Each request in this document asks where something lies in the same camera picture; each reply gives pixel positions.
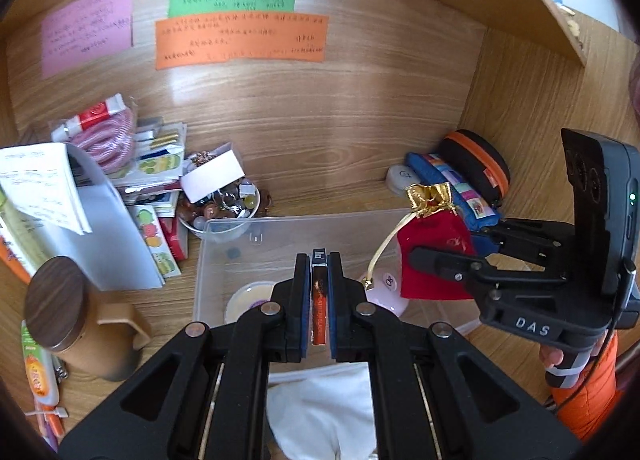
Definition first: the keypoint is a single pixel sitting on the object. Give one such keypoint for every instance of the stack of booklets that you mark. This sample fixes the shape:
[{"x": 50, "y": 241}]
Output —
[{"x": 155, "y": 165}]

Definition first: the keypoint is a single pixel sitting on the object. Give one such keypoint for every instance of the blue patchwork pouch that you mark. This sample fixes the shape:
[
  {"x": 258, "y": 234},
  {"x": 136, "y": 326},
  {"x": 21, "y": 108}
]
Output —
[{"x": 467, "y": 200}]

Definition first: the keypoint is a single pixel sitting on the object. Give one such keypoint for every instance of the handwritten white papers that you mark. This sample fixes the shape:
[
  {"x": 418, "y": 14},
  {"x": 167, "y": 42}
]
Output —
[{"x": 40, "y": 185}]

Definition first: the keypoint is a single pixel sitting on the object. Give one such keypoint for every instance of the white round case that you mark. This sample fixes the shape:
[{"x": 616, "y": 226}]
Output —
[{"x": 397, "y": 177}]

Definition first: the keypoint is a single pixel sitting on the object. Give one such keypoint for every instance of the white card box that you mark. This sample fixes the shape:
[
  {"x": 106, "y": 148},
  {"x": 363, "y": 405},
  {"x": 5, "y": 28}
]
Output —
[{"x": 210, "y": 172}]

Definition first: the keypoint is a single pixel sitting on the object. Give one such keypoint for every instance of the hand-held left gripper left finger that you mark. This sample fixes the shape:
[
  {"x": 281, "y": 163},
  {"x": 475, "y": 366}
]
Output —
[{"x": 301, "y": 310}]

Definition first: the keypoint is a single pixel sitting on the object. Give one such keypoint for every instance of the pink paper note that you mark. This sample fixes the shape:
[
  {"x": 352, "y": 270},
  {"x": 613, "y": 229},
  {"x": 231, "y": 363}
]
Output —
[{"x": 85, "y": 27}]

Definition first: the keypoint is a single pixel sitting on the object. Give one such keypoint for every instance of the round cream jar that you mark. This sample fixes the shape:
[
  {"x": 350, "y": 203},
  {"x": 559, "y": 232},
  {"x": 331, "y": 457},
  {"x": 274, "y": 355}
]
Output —
[{"x": 245, "y": 302}]

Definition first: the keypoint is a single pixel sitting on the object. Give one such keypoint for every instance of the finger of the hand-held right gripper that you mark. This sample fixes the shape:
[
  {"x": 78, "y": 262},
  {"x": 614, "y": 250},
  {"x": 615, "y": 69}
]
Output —
[
  {"x": 530, "y": 240},
  {"x": 445, "y": 265}
]

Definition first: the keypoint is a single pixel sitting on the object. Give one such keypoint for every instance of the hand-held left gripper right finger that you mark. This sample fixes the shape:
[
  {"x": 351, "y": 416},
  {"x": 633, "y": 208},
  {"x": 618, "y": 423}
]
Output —
[{"x": 336, "y": 310}]

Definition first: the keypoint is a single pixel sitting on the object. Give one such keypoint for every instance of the person's right hand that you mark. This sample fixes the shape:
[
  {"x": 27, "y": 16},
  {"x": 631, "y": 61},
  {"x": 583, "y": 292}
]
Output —
[{"x": 552, "y": 356}]

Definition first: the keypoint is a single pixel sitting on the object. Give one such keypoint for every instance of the red velvet pouch gold top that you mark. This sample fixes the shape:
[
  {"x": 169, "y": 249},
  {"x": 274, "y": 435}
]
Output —
[{"x": 430, "y": 237}]

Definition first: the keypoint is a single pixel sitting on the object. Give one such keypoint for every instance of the orange paper note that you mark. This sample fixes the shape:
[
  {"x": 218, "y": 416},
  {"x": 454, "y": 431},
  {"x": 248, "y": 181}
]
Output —
[{"x": 240, "y": 42}]

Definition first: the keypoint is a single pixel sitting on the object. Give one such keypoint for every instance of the brown mug with wooden lid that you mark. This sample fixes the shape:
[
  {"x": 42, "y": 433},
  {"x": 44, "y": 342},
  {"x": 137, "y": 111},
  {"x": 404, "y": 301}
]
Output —
[{"x": 75, "y": 340}]

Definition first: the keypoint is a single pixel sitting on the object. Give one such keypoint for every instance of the green paper note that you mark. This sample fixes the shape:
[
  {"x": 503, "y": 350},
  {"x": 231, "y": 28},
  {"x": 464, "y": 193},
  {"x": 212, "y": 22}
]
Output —
[{"x": 230, "y": 4}]

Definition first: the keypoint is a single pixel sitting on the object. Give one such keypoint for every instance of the orange lipstick tube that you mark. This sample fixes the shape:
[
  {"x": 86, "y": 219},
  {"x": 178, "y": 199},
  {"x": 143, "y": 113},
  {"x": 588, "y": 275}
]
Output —
[{"x": 319, "y": 310}]

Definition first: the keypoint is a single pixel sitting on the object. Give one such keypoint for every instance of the wooden desktop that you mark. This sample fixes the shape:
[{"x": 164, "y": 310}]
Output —
[{"x": 170, "y": 302}]

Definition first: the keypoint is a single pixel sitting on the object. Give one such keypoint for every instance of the bowl of beads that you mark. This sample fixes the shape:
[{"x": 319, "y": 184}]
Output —
[{"x": 220, "y": 212}]

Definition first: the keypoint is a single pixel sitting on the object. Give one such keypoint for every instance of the person's right forearm orange sleeve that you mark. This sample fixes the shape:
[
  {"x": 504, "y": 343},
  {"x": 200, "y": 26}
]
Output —
[{"x": 595, "y": 390}]

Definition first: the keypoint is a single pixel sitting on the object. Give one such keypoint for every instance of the clear plastic storage box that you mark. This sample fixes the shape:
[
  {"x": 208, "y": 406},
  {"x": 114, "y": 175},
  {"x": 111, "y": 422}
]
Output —
[{"x": 280, "y": 235}]

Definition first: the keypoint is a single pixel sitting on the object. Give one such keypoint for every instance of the orange and white tube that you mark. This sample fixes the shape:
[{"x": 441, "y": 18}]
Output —
[{"x": 40, "y": 370}]

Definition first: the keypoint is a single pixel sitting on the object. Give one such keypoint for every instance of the black case orange zipper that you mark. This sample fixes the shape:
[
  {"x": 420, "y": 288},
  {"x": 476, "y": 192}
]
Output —
[{"x": 470, "y": 160}]

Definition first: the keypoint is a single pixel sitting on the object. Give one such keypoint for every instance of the bundle of pens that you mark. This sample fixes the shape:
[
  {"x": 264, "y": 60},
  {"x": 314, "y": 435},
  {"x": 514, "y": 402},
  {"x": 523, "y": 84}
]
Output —
[{"x": 50, "y": 422}]

